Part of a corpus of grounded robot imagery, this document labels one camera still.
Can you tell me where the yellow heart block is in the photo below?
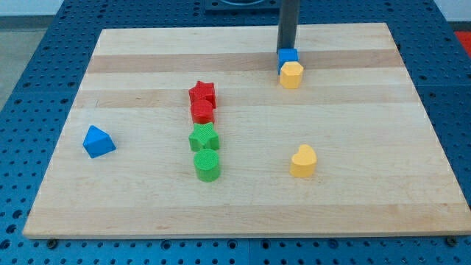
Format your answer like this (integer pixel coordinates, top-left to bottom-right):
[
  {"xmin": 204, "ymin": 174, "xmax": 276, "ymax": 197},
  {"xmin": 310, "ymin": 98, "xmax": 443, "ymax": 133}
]
[{"xmin": 289, "ymin": 144, "xmax": 317, "ymax": 177}]

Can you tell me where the blue cube block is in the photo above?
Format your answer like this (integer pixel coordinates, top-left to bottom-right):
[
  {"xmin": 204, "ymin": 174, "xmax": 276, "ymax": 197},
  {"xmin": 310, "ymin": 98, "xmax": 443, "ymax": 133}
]
[{"xmin": 277, "ymin": 49, "xmax": 299, "ymax": 74}]

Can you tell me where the blue triangle block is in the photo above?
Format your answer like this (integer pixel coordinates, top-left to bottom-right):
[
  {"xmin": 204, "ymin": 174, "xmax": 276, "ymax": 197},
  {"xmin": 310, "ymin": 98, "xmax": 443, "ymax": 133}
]
[{"xmin": 82, "ymin": 125, "xmax": 116, "ymax": 158}]

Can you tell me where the red star block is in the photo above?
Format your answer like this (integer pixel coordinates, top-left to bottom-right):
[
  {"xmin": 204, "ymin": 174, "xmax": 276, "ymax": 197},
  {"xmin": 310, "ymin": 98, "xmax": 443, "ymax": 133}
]
[{"xmin": 188, "ymin": 81, "xmax": 216, "ymax": 109}]

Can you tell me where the yellow hexagon block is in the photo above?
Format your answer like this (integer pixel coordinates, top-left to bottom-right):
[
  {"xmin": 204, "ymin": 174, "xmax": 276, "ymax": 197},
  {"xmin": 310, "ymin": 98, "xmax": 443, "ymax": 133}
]
[{"xmin": 279, "ymin": 61, "xmax": 304, "ymax": 89}]

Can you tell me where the red cylinder block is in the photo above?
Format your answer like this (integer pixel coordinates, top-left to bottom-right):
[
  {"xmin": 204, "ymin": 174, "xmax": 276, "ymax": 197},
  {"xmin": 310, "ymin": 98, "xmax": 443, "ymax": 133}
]
[{"xmin": 190, "ymin": 99, "xmax": 214, "ymax": 124}]

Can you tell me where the red object at edge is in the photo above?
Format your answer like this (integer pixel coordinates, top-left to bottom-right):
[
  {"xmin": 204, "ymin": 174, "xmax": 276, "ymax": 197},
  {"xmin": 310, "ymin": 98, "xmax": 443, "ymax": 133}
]
[{"xmin": 455, "ymin": 31, "xmax": 471, "ymax": 57}]

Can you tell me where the green star block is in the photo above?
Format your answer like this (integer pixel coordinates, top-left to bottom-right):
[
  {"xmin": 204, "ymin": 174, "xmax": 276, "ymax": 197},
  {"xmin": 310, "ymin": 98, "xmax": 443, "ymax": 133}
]
[{"xmin": 188, "ymin": 122, "xmax": 220, "ymax": 152}]

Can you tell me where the dark grey robot arm rod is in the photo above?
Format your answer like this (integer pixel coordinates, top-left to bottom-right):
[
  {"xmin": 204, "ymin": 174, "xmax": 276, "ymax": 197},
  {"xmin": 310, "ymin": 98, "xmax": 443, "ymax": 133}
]
[{"xmin": 277, "ymin": 0, "xmax": 301, "ymax": 51}]

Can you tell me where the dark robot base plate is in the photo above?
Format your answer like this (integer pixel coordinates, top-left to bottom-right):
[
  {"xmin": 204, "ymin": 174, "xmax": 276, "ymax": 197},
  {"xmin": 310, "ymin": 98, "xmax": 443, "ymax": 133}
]
[{"xmin": 203, "ymin": 0, "xmax": 280, "ymax": 11}]

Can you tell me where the wooden board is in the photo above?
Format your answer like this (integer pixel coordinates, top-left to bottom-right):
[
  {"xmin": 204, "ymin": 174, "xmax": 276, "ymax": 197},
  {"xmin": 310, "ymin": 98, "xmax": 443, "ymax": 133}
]
[{"xmin": 23, "ymin": 23, "xmax": 470, "ymax": 239}]

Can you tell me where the green cylinder block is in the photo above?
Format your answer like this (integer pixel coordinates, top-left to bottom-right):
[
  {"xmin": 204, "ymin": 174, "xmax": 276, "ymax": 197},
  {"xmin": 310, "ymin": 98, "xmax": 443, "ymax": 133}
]
[{"xmin": 194, "ymin": 149, "xmax": 221, "ymax": 182}]

